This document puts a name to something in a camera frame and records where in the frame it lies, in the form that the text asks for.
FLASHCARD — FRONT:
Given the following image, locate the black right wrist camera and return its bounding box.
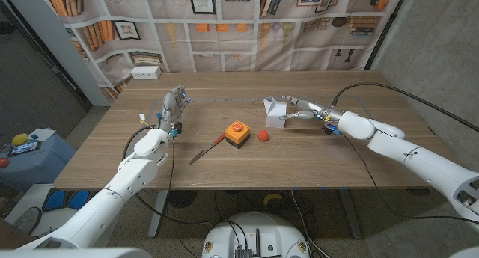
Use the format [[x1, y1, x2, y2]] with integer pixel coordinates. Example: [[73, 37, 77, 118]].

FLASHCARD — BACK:
[[323, 122, 341, 136]]

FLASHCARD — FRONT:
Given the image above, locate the white paper sheet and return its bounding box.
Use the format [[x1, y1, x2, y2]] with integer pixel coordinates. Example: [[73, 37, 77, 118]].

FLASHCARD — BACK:
[[28, 128, 57, 142]]

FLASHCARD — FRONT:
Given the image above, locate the blue-grey cabinet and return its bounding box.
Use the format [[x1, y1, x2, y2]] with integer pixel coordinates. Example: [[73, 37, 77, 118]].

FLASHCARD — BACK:
[[0, 129, 78, 194]]

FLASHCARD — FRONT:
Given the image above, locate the smartphone with lit screen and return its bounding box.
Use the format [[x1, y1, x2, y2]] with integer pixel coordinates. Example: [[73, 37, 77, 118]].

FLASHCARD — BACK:
[[7, 140, 42, 157]]

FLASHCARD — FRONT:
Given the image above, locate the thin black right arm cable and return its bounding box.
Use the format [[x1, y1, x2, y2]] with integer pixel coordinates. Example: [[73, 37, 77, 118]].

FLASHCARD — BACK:
[[341, 133, 479, 226]]

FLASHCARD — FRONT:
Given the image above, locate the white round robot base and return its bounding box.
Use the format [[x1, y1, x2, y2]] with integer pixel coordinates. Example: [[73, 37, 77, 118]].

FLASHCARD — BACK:
[[201, 212, 311, 258]]

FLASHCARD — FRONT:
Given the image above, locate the grey metal table leg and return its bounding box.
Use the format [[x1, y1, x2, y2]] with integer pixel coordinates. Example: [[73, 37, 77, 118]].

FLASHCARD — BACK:
[[338, 189, 363, 239], [148, 190, 169, 239]]

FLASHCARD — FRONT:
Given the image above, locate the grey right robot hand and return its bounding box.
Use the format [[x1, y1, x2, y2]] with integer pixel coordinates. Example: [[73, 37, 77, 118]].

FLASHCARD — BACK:
[[279, 95, 345, 123]]

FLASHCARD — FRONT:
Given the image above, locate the blue shoe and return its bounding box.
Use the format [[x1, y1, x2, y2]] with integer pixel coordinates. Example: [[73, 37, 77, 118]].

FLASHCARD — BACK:
[[42, 189, 67, 212], [67, 189, 91, 211]]

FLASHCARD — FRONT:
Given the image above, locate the yellow ball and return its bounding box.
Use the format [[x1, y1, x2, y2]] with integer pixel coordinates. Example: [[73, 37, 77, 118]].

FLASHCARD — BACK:
[[11, 132, 29, 147]]

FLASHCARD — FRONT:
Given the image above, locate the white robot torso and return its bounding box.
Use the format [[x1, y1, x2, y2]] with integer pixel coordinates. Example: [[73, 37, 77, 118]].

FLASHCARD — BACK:
[[0, 246, 479, 258]]

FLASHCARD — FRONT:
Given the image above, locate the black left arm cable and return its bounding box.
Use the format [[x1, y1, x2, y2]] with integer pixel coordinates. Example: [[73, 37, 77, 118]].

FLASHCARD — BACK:
[[122, 125, 213, 229]]

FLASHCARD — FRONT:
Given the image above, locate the white power strip box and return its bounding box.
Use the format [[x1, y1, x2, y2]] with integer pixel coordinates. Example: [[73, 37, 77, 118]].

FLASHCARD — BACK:
[[130, 65, 162, 80]]

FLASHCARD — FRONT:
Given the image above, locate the yellow curved object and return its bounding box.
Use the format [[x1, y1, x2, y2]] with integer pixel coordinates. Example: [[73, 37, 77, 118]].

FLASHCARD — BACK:
[[263, 193, 284, 209]]

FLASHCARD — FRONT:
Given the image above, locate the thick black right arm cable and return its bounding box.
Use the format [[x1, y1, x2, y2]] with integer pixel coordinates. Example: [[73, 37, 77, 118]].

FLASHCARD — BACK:
[[331, 82, 479, 134]]

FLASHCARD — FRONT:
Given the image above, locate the black backdrop stand pole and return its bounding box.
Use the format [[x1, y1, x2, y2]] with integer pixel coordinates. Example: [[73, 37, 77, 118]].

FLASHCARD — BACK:
[[364, 0, 411, 71]]

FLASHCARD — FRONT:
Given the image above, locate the white milk carton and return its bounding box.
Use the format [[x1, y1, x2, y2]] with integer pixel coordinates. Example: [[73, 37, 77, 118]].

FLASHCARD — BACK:
[[263, 96, 288, 129]]

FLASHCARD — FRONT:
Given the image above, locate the knife with red handle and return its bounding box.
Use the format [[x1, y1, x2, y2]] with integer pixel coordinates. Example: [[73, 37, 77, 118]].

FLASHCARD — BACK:
[[189, 132, 227, 165]]

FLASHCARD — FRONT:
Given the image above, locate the grey sneaker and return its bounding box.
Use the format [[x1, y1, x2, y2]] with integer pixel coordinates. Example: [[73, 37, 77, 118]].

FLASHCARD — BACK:
[[13, 206, 43, 236]]

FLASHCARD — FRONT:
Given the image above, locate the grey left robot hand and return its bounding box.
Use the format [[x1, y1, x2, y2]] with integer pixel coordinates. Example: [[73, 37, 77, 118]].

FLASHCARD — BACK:
[[156, 85, 192, 136]]

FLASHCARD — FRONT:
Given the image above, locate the orange box with red button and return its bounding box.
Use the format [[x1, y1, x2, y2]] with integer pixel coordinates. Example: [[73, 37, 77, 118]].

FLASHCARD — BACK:
[[224, 120, 251, 150]]

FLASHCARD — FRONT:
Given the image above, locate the printed bookshelf backdrop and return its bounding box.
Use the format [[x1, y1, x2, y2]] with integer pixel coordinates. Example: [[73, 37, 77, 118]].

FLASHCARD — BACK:
[[43, 0, 407, 104]]

